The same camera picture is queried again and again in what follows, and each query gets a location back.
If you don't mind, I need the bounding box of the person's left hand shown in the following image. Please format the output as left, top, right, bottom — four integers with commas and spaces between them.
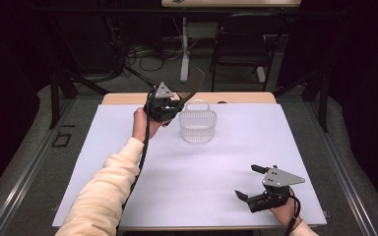
131, 107, 172, 144

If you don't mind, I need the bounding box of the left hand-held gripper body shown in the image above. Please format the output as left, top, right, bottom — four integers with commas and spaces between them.
143, 82, 185, 124

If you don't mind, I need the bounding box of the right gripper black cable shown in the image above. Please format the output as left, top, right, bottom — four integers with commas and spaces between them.
283, 187, 303, 236

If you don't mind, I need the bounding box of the person's right hand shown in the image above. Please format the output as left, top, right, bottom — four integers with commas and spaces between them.
269, 187, 303, 227

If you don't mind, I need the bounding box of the grey metal floor rail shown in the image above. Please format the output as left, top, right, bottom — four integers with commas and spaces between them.
303, 97, 378, 236
0, 97, 77, 236

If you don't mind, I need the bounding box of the black metal stand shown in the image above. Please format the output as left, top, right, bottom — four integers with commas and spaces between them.
271, 70, 331, 134
48, 67, 111, 130

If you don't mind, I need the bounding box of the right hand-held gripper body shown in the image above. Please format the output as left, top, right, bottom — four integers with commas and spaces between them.
247, 166, 306, 213

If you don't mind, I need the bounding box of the black chair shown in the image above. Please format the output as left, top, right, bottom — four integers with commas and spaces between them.
209, 12, 289, 93

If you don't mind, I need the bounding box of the tangle of floor cables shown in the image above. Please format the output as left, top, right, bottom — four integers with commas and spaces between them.
111, 16, 186, 93

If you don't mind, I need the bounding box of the white desk leg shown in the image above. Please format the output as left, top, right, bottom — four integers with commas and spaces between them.
179, 16, 192, 84

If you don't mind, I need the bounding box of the wooden table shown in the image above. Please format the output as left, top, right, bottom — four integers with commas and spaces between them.
58, 91, 323, 232

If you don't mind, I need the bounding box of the grey box under desk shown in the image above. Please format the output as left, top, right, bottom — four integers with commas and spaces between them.
186, 22, 219, 40

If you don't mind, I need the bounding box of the white table mat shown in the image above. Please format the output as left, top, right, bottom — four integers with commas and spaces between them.
52, 103, 328, 229

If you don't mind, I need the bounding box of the white plastic basket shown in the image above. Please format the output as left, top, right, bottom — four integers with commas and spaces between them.
177, 98, 218, 145

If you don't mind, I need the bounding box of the light wooden desk top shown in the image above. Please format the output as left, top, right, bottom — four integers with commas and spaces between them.
160, 0, 302, 9

